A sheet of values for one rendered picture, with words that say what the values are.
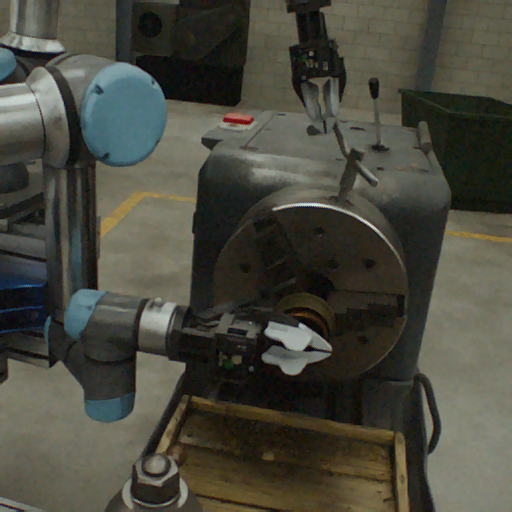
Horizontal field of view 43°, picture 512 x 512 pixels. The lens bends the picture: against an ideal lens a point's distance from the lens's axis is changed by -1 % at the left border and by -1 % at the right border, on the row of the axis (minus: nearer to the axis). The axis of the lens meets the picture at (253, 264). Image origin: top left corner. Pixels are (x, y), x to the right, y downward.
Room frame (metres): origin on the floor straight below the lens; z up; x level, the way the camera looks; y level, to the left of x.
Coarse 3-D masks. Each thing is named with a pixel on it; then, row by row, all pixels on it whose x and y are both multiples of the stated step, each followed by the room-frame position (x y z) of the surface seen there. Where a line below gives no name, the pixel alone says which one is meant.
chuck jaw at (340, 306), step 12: (336, 300) 0.89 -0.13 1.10; (348, 300) 0.89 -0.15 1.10; (360, 300) 0.89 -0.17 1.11; (372, 300) 0.89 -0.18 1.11; (384, 300) 0.89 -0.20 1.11; (396, 300) 0.92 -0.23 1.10; (336, 312) 0.85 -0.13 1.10; (348, 312) 0.87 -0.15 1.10; (360, 312) 0.86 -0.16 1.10; (372, 312) 0.88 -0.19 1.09; (384, 312) 0.88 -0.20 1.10; (396, 312) 0.92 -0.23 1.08; (336, 324) 0.85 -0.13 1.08; (348, 324) 0.87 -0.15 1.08; (360, 324) 0.86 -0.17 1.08; (372, 324) 0.88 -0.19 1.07; (384, 324) 0.88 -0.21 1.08
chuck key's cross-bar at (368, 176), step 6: (324, 96) 1.19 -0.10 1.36; (324, 102) 1.18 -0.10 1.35; (336, 120) 1.11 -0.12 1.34; (336, 126) 1.09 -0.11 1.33; (336, 132) 1.07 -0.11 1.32; (342, 132) 1.07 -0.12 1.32; (336, 138) 1.06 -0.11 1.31; (342, 138) 1.05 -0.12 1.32; (342, 144) 1.03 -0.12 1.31; (342, 150) 1.02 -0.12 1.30; (348, 150) 1.02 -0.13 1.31; (354, 162) 0.96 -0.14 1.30; (360, 162) 0.95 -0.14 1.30; (354, 168) 0.95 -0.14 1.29; (360, 168) 0.93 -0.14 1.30; (366, 174) 0.90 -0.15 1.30; (372, 174) 0.90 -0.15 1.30; (366, 180) 0.89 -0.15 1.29; (372, 180) 0.88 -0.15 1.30; (372, 186) 0.88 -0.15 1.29
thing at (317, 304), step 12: (288, 300) 0.85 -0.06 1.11; (300, 300) 0.84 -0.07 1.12; (312, 300) 0.84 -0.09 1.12; (288, 312) 0.82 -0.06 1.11; (300, 312) 0.81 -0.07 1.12; (312, 312) 0.82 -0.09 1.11; (324, 312) 0.83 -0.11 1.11; (312, 324) 0.79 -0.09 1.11; (324, 324) 0.81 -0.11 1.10; (324, 336) 0.79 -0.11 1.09
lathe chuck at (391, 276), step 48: (288, 192) 1.02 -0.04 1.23; (336, 192) 1.01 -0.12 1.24; (240, 240) 0.95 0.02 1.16; (336, 240) 0.93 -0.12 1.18; (384, 240) 0.92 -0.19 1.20; (240, 288) 0.95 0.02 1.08; (336, 288) 0.93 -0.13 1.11; (384, 288) 0.92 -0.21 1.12; (336, 336) 0.93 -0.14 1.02; (384, 336) 0.92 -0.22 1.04
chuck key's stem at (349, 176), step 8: (352, 152) 0.97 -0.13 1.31; (360, 152) 0.96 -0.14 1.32; (352, 160) 0.96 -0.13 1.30; (360, 160) 0.97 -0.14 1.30; (352, 168) 0.96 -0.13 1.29; (344, 176) 0.97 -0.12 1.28; (352, 176) 0.96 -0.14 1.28; (344, 184) 0.97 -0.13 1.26; (352, 184) 0.97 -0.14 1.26; (344, 192) 0.97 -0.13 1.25; (336, 200) 0.97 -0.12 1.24; (344, 200) 0.97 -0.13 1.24
